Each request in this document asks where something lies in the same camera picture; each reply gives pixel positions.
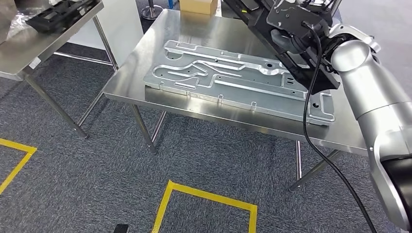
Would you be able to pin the black plastic frame part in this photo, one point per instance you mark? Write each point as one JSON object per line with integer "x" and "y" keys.
{"x": 267, "y": 35}

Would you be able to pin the black robot base tip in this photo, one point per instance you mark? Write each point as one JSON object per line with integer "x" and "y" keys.
{"x": 121, "y": 229}

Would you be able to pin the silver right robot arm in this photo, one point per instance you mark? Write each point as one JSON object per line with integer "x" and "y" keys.
{"x": 370, "y": 83}

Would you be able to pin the stainless steel workbench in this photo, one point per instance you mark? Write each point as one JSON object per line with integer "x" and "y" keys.
{"x": 199, "y": 29}

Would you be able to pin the silver stamped metal panel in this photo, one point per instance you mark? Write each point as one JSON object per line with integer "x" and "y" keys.
{"x": 231, "y": 86}

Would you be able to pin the brown cardboard box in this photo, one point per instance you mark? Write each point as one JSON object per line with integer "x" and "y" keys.
{"x": 198, "y": 6}

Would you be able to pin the blue rack leg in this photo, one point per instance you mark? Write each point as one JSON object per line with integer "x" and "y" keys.
{"x": 172, "y": 3}

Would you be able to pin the white label sticker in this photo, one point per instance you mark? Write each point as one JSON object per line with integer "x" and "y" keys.
{"x": 34, "y": 62}

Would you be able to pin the stainless steel table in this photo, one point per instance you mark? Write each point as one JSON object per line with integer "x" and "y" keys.
{"x": 38, "y": 41}

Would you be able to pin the clear plastic wrap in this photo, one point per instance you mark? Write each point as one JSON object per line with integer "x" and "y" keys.
{"x": 16, "y": 27}

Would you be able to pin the chrome stanchion post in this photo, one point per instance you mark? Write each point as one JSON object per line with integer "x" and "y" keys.
{"x": 151, "y": 11}

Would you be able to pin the black plastic frame parts stack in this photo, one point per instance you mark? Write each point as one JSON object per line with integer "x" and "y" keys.
{"x": 58, "y": 16}

